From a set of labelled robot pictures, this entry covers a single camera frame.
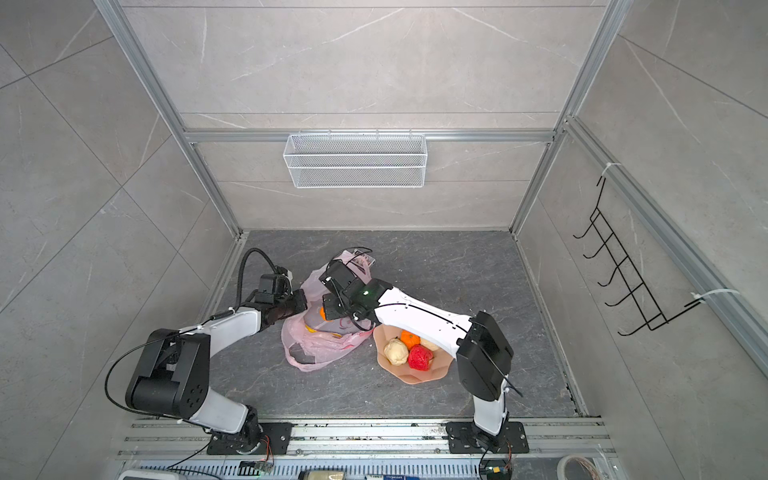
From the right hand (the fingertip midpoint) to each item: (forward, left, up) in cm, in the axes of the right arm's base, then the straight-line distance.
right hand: (332, 304), depth 81 cm
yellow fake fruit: (-2, +9, -13) cm, 16 cm away
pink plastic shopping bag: (-6, +7, -11) cm, 14 cm away
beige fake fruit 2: (-8, -27, -10) cm, 30 cm away
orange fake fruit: (-6, -22, -11) cm, 25 cm away
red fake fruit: (-12, -24, -9) cm, 28 cm away
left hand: (+10, +11, -9) cm, 17 cm away
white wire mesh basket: (+48, -5, +14) cm, 51 cm away
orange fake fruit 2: (-7, 0, +7) cm, 10 cm away
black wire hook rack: (-13, -71, +15) cm, 74 cm away
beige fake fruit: (-10, -18, -9) cm, 22 cm away
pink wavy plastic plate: (-14, -29, -13) cm, 35 cm away
